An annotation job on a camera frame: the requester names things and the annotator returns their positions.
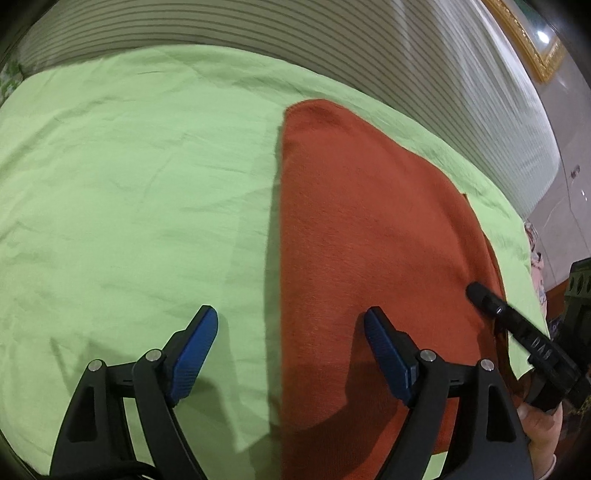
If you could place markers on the gold framed landscape painting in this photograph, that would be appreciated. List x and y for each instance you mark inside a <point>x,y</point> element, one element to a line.
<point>549,60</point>

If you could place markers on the green bed sheet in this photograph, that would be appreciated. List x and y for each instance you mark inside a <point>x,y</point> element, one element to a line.
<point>115,207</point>

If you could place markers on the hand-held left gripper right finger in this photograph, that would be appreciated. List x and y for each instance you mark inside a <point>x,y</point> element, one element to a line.
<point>388,355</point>

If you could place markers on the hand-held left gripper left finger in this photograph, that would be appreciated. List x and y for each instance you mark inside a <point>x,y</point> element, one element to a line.
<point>194,355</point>

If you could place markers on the green patterned pillow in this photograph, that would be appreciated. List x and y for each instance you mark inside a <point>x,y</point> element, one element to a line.
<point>7,81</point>

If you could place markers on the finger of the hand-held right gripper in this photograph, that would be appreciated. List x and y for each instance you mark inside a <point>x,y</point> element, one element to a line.
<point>487,302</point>

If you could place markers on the orange printed t-shirt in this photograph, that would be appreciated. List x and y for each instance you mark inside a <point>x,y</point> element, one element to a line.
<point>369,230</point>

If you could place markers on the person's right hand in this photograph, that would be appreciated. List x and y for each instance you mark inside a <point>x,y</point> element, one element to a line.
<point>540,431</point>

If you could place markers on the pink printed cloth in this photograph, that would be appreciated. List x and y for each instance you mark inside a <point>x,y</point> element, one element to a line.
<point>536,263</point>

